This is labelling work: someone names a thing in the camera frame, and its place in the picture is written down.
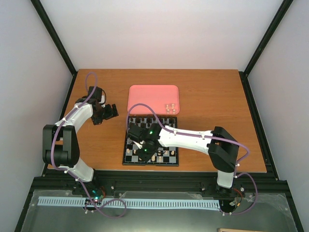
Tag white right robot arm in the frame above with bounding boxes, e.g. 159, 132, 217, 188
127, 124, 240, 189

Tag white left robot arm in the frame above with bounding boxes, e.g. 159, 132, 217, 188
42, 86, 118, 195

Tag black white chess board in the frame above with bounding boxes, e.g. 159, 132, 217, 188
122, 116, 179, 166

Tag pink plastic tray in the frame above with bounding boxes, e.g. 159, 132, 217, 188
127, 85, 180, 115

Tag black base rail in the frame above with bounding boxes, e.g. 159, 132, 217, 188
31, 169, 290, 201

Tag light blue cable duct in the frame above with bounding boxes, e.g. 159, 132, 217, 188
38, 196, 220, 211

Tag black aluminium frame post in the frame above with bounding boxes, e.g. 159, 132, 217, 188
30, 0, 75, 73

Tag black right frame post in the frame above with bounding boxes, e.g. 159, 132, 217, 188
242, 0, 294, 75

